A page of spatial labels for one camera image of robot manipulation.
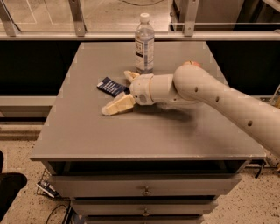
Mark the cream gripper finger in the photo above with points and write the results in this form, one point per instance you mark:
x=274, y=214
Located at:
x=130, y=76
x=121, y=103

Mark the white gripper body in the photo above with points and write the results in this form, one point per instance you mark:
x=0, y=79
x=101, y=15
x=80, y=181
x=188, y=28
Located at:
x=141, y=88

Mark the blue rxbar wrapper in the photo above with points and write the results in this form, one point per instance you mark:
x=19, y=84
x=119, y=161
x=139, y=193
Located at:
x=112, y=88

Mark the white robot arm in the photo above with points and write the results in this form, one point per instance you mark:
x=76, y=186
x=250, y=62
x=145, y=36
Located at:
x=191, y=83

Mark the clear plastic water bottle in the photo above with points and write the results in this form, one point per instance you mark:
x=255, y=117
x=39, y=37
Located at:
x=144, y=40

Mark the red apple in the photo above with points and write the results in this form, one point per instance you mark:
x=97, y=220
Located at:
x=193, y=63

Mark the grey drawer cabinet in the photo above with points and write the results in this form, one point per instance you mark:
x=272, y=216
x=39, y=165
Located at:
x=151, y=165

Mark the power strip on floor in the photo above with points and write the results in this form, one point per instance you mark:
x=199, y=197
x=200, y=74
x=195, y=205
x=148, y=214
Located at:
x=47, y=188

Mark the black chair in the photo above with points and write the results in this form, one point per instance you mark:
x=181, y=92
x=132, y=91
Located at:
x=10, y=185

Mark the metal railing frame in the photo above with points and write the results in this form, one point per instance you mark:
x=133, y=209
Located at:
x=92, y=20

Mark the yellow frame stand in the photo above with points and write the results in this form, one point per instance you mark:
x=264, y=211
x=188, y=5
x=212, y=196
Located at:
x=275, y=99

